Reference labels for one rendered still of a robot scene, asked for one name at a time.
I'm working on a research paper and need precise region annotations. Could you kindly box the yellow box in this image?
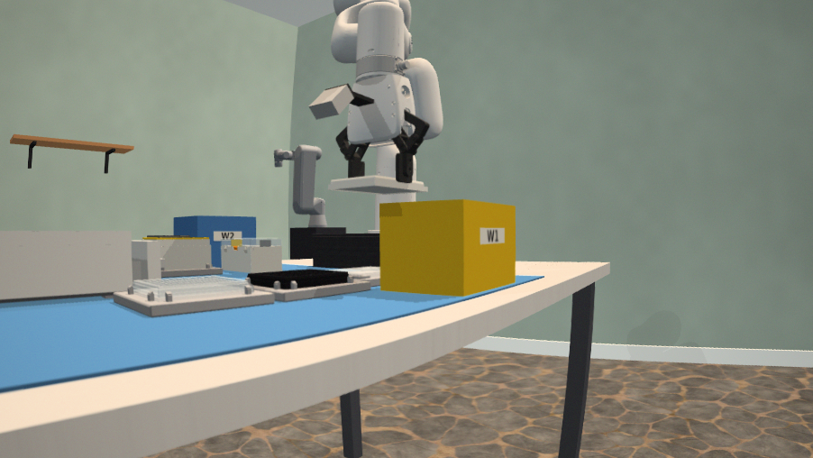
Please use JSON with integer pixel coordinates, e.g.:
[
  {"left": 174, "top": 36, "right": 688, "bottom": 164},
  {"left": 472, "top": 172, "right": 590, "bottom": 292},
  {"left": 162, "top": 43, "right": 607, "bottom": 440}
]
[{"left": 379, "top": 199, "right": 516, "bottom": 297}]

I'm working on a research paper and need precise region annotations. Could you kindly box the dark blue open-top bin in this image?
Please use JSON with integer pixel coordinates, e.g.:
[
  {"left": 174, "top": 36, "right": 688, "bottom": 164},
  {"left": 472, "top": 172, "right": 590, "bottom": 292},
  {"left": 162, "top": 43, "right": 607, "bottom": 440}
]
[{"left": 174, "top": 215, "right": 256, "bottom": 268}]

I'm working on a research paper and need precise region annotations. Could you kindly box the blue flat mat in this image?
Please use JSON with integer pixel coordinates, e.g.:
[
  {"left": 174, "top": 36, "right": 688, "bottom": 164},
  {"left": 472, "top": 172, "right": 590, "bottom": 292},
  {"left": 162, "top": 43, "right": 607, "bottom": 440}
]
[{"left": 0, "top": 275, "right": 544, "bottom": 394}]

